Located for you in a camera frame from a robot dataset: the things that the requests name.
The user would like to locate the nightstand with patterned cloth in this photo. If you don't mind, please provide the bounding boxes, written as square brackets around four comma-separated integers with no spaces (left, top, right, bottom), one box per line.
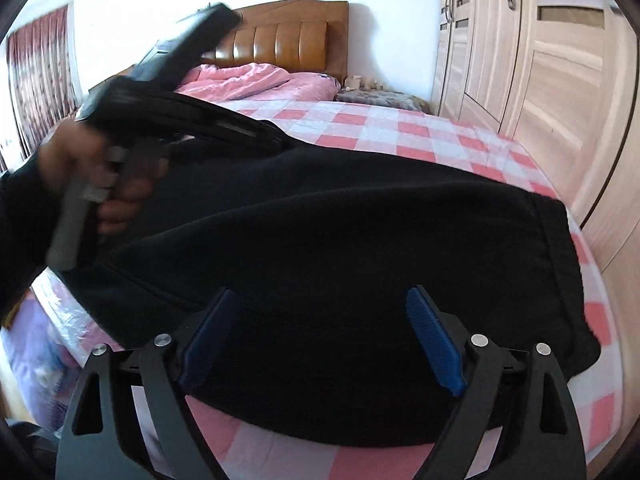
[334,87,432,114]

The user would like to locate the light wooden wardrobe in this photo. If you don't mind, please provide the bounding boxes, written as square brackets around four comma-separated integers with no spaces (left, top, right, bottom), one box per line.
[430,0,640,273]

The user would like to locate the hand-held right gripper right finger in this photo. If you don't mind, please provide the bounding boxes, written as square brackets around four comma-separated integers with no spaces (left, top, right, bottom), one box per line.
[405,285,587,480]

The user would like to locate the person's left hand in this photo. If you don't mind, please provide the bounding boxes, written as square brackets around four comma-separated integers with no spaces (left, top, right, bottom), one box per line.
[37,120,169,237]

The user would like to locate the pink quilt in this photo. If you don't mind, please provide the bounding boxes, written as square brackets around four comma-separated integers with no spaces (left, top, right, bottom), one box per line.
[172,62,342,104]

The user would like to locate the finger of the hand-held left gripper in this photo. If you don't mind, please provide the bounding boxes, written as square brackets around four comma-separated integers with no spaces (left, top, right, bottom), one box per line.
[162,91,297,153]

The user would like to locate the wooden bed headboard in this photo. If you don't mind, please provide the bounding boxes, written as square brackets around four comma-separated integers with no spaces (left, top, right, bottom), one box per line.
[192,0,350,83]

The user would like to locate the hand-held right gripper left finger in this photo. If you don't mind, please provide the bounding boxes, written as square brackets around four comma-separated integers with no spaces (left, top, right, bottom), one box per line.
[54,287,238,480]

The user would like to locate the dark red patterned curtain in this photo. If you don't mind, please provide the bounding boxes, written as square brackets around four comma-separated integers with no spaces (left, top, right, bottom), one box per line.
[0,4,79,172]

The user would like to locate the clear plastic bedding bag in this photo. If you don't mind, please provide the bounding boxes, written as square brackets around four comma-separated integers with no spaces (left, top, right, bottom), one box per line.
[0,265,126,433]

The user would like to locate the person's left forearm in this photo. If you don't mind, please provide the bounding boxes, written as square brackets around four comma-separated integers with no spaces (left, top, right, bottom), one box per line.
[0,160,68,333]

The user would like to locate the pink checkered bed sheet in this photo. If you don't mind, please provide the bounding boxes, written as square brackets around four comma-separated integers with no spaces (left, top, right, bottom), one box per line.
[30,99,621,480]

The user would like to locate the black pants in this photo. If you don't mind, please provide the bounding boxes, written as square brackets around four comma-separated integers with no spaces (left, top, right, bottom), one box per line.
[62,105,602,448]

